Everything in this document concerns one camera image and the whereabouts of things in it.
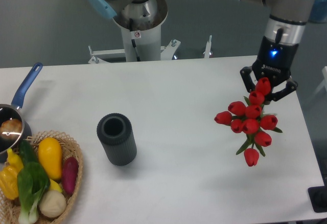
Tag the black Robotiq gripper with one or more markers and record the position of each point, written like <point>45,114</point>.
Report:
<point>274,62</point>

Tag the red tulip bouquet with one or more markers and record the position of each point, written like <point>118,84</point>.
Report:
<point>248,117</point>

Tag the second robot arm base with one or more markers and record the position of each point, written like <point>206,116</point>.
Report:
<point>133,14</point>

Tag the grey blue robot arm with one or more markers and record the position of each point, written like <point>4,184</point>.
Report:
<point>284,30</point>

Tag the dark grey ribbed vase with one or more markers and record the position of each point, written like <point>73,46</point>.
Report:
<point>115,133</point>

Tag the black device at table edge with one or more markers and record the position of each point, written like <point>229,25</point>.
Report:
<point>318,198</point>

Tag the purple eggplant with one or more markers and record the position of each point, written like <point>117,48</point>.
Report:
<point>69,175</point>

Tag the yellow squash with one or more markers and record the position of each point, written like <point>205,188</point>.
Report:
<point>50,157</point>

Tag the yellow banana piece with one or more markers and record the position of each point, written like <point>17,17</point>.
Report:
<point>55,186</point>

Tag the beige garlic bulb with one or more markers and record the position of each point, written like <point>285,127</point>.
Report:
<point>52,204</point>

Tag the green cucumber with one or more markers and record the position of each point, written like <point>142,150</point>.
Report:
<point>27,153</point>

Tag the green bok choy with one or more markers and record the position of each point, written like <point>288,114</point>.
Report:
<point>32,183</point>

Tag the brown bread bun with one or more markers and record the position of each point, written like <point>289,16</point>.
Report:
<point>11,129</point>

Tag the small yellow pepper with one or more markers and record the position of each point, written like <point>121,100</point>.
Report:
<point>14,160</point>

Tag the yellow bell pepper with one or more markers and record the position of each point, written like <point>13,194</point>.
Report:
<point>9,182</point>

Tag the woven bamboo basket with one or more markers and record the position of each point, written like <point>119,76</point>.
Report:
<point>10,209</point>

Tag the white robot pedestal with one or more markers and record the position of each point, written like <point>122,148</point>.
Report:
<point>138,46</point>

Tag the blue handled saucepan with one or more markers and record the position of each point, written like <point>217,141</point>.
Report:
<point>12,111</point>

